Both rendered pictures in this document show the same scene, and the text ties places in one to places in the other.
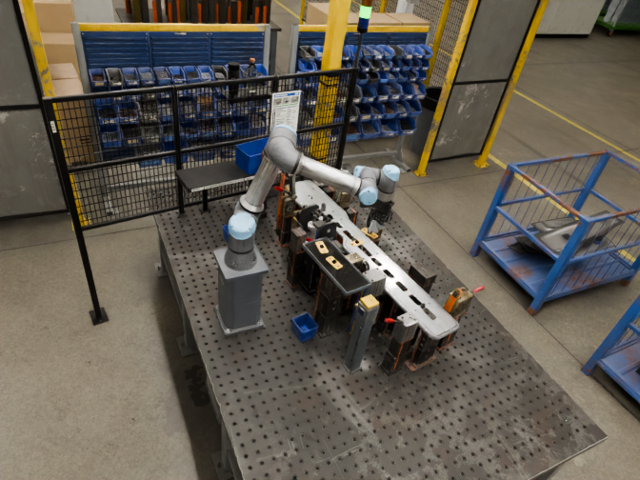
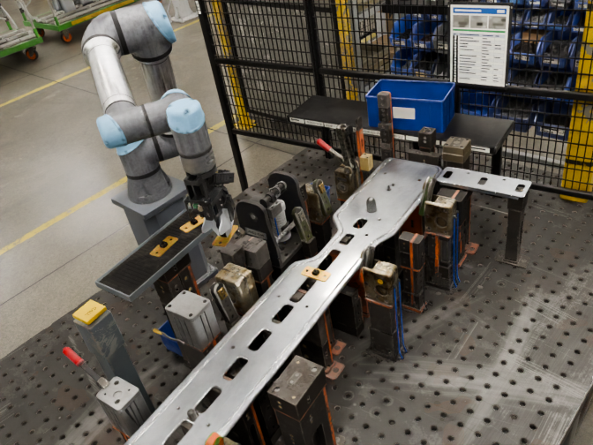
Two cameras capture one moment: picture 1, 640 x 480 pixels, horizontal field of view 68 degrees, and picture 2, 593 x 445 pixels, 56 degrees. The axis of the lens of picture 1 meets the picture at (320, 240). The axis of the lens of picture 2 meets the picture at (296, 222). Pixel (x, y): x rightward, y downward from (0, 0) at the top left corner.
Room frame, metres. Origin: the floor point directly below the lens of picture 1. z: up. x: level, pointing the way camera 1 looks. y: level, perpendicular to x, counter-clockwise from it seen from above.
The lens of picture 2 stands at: (1.79, -1.40, 2.06)
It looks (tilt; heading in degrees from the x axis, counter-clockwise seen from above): 35 degrees down; 79
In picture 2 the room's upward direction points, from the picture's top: 11 degrees counter-clockwise
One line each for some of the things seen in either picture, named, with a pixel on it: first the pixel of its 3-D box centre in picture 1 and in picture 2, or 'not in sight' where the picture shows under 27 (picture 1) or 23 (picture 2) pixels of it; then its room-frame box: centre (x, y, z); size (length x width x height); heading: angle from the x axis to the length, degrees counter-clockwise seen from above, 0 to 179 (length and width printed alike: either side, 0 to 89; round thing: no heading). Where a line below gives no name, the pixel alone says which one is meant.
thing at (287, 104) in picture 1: (284, 112); (478, 45); (2.90, 0.36, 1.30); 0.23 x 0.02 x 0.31; 129
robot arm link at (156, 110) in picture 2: (367, 177); (172, 113); (1.79, -0.16, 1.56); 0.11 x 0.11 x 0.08; 4
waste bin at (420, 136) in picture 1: (433, 124); not in sight; (5.39, -1.11, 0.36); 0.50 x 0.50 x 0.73
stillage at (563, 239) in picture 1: (571, 228); not in sight; (3.41, -2.08, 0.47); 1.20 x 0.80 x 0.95; 120
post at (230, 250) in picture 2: not in sight; (244, 298); (1.83, -0.10, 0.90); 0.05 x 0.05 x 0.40; 39
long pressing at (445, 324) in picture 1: (360, 245); (314, 280); (2.03, -0.22, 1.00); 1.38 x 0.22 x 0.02; 39
